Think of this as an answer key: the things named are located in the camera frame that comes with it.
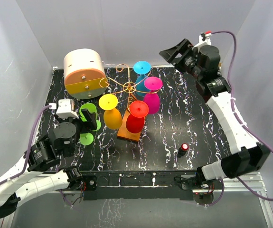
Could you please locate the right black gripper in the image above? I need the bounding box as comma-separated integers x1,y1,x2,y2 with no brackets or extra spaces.
159,39,203,80

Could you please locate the green wine glass front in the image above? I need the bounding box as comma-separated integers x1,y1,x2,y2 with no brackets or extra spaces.
79,133,94,146

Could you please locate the green wine glass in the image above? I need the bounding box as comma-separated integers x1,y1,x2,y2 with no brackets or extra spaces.
79,103,102,132
79,133,94,146

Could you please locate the orange wine glass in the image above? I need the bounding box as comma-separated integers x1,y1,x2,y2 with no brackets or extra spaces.
99,94,122,130

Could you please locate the magenta wine glass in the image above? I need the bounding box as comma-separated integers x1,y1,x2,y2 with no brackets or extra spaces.
143,76,163,114

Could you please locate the blue wine glass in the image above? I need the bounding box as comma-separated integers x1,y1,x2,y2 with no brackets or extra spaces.
133,60,151,97

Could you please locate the red wine glass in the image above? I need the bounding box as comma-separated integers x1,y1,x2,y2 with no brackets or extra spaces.
126,100,149,133

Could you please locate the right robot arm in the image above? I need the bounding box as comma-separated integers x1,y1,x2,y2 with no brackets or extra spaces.
159,39,270,189

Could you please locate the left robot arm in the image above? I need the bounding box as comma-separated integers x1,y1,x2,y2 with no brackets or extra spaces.
0,108,99,219

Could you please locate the green wine glass rear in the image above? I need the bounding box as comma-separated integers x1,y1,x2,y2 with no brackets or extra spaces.
79,103,102,132

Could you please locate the orange wooden rack base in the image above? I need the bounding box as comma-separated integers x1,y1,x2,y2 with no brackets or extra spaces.
117,110,141,142

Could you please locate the round cream drawer cabinet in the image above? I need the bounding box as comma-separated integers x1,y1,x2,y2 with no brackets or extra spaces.
63,48,108,100

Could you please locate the small red-capped black bottle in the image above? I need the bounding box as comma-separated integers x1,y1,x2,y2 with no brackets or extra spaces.
177,143,189,157

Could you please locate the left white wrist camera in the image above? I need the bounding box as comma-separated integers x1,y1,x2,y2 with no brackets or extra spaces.
48,98,79,120

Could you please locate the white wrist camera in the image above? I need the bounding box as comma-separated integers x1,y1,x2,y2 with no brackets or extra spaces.
48,98,79,120
194,31,212,48

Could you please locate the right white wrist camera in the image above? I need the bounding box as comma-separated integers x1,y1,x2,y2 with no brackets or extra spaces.
194,31,212,48

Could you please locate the black front mounting rail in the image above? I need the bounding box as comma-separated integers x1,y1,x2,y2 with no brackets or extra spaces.
60,166,220,202

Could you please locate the gold wire glass rack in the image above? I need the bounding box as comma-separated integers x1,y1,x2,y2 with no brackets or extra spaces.
99,63,163,113

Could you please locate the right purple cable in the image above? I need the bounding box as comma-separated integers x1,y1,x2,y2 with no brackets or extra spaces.
211,30,273,206

